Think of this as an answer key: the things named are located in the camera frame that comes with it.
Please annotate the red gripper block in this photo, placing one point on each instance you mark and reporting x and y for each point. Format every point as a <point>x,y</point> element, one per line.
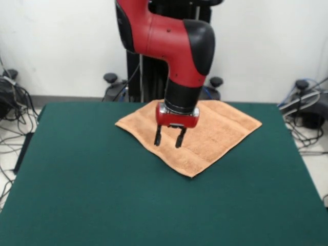
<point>176,119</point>

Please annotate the orange terry towel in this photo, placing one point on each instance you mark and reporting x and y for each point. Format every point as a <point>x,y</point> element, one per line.
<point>217,133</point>

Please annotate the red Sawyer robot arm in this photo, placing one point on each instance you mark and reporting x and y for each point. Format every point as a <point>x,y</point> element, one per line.
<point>166,38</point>

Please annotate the dark green table cloth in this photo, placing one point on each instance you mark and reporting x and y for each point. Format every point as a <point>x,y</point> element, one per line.
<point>77,179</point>

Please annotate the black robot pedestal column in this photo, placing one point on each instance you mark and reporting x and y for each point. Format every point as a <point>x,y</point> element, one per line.
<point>151,82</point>

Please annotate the black pedestal foot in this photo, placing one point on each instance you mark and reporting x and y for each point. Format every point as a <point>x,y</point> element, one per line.
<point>216,81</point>
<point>7,92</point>
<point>311,118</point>
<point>110,77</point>

